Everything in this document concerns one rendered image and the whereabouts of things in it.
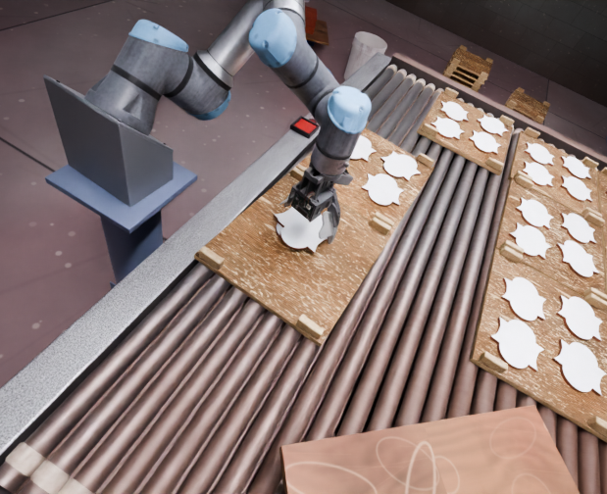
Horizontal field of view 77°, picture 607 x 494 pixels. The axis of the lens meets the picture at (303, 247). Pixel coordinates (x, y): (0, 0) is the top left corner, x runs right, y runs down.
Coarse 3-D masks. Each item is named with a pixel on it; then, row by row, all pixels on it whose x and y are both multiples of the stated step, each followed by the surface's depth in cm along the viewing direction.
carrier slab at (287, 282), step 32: (288, 192) 106; (256, 224) 96; (352, 224) 105; (224, 256) 88; (256, 256) 90; (288, 256) 93; (320, 256) 95; (352, 256) 98; (256, 288) 85; (288, 288) 87; (320, 288) 89; (352, 288) 92; (288, 320) 82; (320, 320) 84
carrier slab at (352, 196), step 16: (384, 144) 133; (304, 160) 117; (368, 160) 125; (416, 160) 132; (416, 176) 126; (336, 192) 111; (352, 192) 113; (416, 192) 121; (352, 208) 109; (368, 208) 111; (384, 208) 113; (400, 208) 114
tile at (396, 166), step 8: (392, 152) 130; (384, 160) 126; (392, 160) 127; (400, 160) 128; (408, 160) 130; (384, 168) 123; (392, 168) 124; (400, 168) 126; (408, 168) 127; (416, 168) 128; (392, 176) 123; (400, 176) 123; (408, 176) 124
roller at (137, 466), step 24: (408, 96) 164; (240, 312) 83; (240, 336) 80; (216, 360) 75; (192, 384) 71; (168, 408) 68; (192, 408) 70; (168, 432) 65; (144, 456) 62; (120, 480) 60
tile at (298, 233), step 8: (296, 216) 98; (320, 216) 100; (280, 224) 96; (288, 224) 95; (296, 224) 96; (304, 224) 97; (312, 224) 97; (320, 224) 98; (288, 232) 94; (296, 232) 94; (304, 232) 95; (312, 232) 96; (288, 240) 92; (296, 240) 93; (304, 240) 94; (312, 240) 94; (320, 240) 95; (296, 248) 92; (304, 248) 93; (312, 248) 93
